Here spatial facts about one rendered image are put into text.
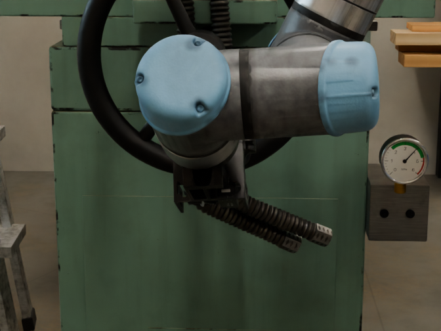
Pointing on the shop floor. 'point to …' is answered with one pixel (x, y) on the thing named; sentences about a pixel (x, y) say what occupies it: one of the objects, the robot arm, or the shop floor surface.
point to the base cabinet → (204, 240)
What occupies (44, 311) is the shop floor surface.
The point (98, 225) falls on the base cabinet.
